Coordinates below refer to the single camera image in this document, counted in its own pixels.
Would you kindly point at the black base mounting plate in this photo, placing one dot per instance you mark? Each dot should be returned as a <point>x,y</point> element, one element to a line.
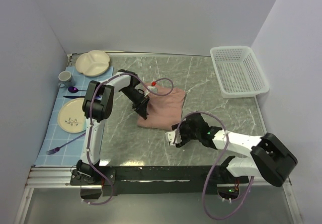
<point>151,180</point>

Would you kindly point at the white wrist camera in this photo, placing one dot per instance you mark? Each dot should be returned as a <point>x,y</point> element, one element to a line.
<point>151,88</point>
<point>173,138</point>

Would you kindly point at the aluminium frame rail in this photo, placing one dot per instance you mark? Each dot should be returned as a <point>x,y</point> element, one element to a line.
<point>49,197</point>

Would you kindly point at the grey mug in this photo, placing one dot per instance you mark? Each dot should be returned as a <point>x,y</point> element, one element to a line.
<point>65,79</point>

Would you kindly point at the purple knife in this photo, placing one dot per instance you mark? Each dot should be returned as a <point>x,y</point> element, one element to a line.
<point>74,97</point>

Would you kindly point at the cream teal round plate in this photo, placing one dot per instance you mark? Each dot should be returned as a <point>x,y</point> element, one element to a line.
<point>71,117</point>

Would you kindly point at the pink printed t shirt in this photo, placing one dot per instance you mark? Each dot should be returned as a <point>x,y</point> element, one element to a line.
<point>163,111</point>

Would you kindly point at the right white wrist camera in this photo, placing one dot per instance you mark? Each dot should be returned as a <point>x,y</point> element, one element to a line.
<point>173,138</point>

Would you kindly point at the white plastic basket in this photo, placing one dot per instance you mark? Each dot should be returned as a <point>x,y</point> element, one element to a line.
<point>238,72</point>

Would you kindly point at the purple fork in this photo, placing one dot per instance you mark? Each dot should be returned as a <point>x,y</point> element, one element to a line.
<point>57,149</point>

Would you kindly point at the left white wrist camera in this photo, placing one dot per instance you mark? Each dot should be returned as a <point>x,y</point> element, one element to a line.
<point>151,88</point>

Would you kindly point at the purple spoon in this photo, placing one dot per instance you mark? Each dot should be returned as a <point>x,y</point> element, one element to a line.
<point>74,90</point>

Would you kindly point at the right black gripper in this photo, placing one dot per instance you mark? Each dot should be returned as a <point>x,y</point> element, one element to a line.
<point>182,125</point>

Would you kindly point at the cream divided plate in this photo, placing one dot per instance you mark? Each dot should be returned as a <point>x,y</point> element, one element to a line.
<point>93,63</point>

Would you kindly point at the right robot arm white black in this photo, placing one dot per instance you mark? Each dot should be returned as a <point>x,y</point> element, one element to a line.
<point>261,156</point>

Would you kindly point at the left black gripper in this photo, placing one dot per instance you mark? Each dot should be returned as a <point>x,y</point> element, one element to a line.
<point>141,106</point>

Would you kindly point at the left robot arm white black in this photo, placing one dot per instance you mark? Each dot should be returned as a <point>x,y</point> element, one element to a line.
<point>97,107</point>

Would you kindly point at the blue grid placemat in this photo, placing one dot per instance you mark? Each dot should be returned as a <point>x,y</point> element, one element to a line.
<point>63,143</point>

